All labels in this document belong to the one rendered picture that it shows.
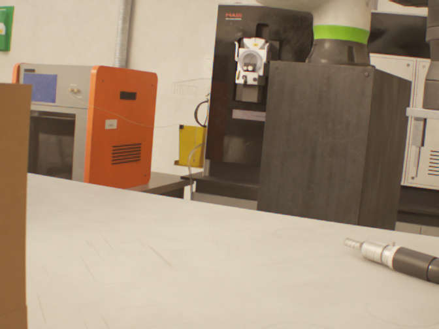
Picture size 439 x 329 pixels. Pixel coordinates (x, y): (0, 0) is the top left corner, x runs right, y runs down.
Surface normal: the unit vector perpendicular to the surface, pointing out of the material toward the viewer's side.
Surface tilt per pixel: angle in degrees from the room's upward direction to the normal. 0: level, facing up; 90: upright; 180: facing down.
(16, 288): 90
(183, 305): 0
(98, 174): 90
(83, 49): 90
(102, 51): 90
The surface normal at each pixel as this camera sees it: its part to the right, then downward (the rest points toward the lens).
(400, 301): 0.08, -0.99
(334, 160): -0.55, 0.06
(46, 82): -0.36, 0.08
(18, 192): 0.90, 0.13
